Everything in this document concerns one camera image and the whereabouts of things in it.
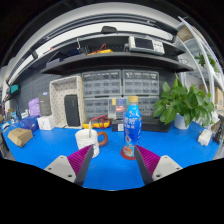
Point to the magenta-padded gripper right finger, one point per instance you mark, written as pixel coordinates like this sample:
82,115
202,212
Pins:
165,166

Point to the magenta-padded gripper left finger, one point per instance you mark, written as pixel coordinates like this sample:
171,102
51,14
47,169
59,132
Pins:
61,166

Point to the blue drink bottle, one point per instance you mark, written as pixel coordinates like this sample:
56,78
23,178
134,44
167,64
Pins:
132,126

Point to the flat round red coaster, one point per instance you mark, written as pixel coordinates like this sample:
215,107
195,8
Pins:
126,156

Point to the black flat case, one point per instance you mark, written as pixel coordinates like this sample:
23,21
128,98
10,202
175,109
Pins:
155,126

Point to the white spoon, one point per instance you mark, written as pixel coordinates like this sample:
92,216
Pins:
90,128

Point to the white power adapter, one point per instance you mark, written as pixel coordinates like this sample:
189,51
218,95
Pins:
204,136

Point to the brown cardboard box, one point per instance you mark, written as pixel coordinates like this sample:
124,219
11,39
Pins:
20,136

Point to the blue box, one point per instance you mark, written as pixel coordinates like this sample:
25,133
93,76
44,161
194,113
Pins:
29,123

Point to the yellow multimeter with red leads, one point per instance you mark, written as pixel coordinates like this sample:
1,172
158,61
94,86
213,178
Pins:
100,125

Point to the black speaker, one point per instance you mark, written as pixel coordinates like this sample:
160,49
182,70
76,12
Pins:
72,110

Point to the black box with white label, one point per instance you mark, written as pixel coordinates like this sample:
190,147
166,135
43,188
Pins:
117,126

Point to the dark grey box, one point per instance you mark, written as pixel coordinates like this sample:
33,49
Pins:
44,104

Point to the purple bag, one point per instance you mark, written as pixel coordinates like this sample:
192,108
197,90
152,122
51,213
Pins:
34,107

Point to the potted green plant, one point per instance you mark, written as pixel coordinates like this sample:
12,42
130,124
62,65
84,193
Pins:
181,103

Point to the black stand device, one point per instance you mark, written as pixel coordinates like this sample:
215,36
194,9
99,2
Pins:
219,130

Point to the beige dotted open box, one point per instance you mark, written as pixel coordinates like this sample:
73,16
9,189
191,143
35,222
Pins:
57,100

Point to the colourful parts organizer box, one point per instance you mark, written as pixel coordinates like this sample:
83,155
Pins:
117,107

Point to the white shelf unit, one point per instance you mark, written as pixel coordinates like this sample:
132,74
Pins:
205,53

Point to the yellow tool with red leads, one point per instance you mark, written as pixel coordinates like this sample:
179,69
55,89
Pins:
101,51

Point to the white oscilloscope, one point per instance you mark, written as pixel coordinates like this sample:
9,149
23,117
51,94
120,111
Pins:
145,45

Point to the black rounded device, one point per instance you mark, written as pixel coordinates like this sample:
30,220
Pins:
109,29

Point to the black wall shelf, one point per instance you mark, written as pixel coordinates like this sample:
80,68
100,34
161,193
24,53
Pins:
113,61

